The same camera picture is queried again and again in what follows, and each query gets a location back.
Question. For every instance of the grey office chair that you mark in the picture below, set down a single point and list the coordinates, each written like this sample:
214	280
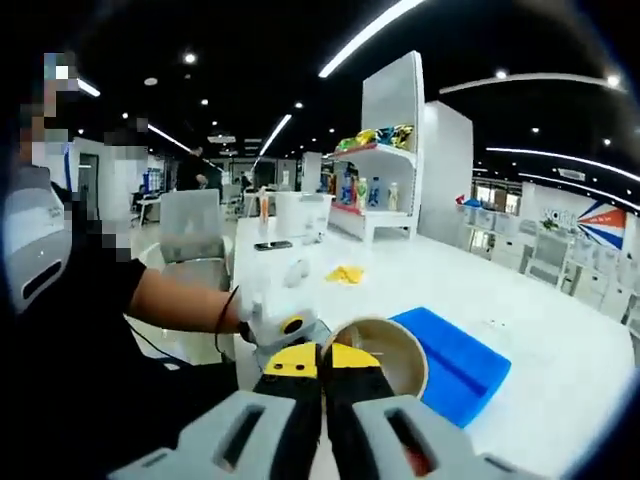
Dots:
192	225

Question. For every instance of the white shelf unit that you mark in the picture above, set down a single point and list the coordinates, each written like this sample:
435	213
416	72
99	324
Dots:
390	90

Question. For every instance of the colourful snack packets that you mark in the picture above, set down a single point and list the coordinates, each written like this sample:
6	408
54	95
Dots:
375	137

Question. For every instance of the chip container with printed label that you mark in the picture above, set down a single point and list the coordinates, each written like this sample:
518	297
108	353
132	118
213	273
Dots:
395	350

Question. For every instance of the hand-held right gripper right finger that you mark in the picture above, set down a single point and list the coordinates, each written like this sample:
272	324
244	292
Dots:
400	440

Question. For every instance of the pale drink bottle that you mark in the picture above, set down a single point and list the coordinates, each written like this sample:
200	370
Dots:
393	196
362	196

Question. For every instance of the orange bottle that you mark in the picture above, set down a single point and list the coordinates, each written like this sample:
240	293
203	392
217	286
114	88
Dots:
264	212

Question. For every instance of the blue label drink bottle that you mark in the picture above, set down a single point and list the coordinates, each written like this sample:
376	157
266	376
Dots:
375	192

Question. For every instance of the black phone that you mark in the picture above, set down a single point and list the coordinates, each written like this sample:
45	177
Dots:
272	245

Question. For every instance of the red and blue wall banner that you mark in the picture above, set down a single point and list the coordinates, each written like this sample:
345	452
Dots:
602	225

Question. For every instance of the yellow crumpled cloth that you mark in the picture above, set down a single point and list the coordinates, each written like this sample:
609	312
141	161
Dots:
345	275

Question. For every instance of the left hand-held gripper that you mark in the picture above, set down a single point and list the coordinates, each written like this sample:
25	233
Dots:
272	327

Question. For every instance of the blue plastic box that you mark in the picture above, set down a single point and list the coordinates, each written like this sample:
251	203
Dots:
450	360

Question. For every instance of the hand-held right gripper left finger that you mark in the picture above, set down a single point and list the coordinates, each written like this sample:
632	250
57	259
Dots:
225	440

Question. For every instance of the white chest-worn device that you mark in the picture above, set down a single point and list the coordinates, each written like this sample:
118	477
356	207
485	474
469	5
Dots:
30	235

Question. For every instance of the clear crumpled plastic wrap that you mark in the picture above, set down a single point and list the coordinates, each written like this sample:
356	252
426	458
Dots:
297	274

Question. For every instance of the white storage box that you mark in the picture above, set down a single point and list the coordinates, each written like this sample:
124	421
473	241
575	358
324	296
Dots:
300	215

